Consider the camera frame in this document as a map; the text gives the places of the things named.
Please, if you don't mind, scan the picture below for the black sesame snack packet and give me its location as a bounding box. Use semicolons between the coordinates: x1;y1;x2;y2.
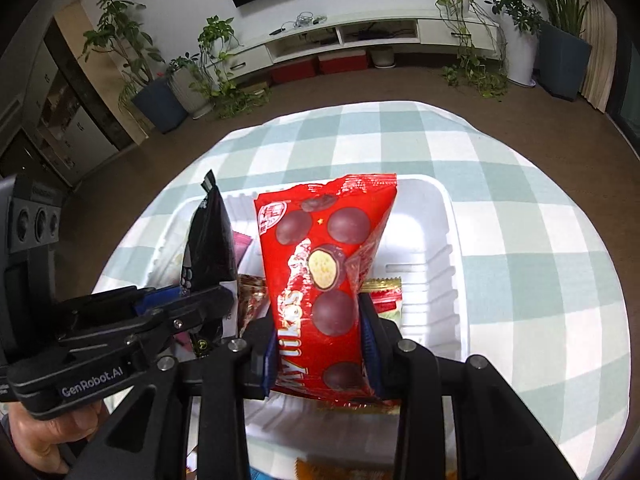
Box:
180;170;238;358

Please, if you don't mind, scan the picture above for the red Mylikes chocolate bag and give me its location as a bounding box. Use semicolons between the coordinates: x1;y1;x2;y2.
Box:
254;174;397;403

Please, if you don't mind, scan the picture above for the left hand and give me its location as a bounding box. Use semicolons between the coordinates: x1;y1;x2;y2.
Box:
8;401;110;474

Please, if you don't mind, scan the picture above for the red white candy wrapper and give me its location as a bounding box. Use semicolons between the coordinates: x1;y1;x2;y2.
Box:
370;289;402;326

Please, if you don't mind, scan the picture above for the gold foil packet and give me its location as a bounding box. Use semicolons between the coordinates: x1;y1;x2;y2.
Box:
360;278;401;294

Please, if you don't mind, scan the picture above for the brown foil candy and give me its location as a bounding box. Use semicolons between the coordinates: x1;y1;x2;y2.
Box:
238;274;269;336

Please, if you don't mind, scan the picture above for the pink candy wrapper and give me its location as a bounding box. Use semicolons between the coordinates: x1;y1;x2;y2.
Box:
232;231;253;274

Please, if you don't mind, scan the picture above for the orange snack bar wrapper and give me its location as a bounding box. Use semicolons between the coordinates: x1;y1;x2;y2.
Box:
294;458;393;480

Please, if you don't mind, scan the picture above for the checkered tablecloth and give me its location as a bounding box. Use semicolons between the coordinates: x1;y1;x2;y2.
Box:
96;101;631;479

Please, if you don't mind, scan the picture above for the left dark plant pot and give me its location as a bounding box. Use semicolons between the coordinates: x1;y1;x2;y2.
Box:
131;77;188;134

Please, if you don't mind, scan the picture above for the glass display cabinet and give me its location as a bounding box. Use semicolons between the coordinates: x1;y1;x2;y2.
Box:
23;20;134;186

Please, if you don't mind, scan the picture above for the left white plant pot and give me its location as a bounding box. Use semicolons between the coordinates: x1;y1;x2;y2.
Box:
168;67;213;120

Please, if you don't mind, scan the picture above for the white plant pot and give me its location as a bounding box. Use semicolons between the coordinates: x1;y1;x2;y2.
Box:
168;67;213;120
501;14;538;88

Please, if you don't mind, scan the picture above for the red storage box left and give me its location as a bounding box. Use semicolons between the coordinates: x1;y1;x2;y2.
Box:
270;56;318;84

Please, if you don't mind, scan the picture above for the red storage box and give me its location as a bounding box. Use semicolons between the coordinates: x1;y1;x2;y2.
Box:
270;56;318;84
318;49;369;75

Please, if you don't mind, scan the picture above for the red storage box right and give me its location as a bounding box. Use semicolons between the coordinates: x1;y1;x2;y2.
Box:
318;49;369;75

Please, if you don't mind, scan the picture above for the white TV cabinet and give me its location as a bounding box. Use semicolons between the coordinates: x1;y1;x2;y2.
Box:
206;9;503;80

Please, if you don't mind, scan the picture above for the dark blue plant pot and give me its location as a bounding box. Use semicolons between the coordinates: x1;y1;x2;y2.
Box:
538;22;592;101

